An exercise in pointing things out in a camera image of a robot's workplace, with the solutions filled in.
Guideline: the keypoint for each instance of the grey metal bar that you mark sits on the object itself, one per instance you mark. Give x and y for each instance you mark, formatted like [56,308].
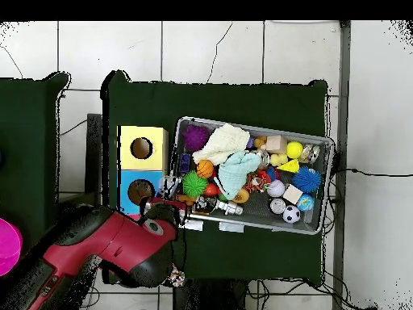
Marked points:
[342,97]

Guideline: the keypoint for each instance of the dark green tablecloth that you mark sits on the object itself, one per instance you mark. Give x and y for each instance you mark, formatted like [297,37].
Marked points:
[209,100]
[29,145]

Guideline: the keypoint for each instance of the wooden box with three holes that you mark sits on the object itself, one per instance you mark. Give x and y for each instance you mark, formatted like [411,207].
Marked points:
[155,155]

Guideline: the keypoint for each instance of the colourful packet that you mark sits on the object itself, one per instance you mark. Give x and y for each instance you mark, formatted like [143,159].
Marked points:
[177,277]

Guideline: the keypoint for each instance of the large green spiky ball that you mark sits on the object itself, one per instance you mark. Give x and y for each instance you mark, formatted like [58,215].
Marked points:
[194,184]

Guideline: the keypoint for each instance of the mint green cloth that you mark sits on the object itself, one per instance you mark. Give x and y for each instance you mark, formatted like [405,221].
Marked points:
[235,174]

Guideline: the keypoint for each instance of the blue globe ball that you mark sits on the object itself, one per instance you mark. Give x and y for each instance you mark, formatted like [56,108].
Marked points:
[305,202]

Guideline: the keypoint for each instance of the black upright panel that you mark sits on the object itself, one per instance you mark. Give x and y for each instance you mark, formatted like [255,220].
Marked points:
[93,155]

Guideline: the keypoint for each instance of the yellow ball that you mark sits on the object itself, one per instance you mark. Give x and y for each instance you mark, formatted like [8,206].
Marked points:
[294,149]

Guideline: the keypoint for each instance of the cream white cloth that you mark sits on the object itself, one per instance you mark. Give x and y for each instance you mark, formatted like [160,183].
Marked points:
[222,142]

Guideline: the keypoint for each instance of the black and white football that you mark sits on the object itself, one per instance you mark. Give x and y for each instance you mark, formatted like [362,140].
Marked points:
[291,214]

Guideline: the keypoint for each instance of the orange toy basketball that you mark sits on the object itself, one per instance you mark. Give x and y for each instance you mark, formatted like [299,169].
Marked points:
[205,169]

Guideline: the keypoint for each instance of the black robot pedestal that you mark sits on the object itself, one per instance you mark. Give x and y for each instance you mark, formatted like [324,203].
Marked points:
[209,297]

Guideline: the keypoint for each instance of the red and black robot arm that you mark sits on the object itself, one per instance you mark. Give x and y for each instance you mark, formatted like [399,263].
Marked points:
[113,239]

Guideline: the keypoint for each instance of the blue spiky ball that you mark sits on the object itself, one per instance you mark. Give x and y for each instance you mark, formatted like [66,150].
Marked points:
[306,179]

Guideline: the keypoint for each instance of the purple rubber toy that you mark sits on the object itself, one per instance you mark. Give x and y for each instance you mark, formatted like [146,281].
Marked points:
[195,137]

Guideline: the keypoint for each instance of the clear plastic bottle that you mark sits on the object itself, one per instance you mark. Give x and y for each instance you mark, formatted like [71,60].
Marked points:
[168,186]

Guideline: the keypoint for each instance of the magenta plastic bowl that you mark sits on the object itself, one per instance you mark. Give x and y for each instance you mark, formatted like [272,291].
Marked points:
[8,245]

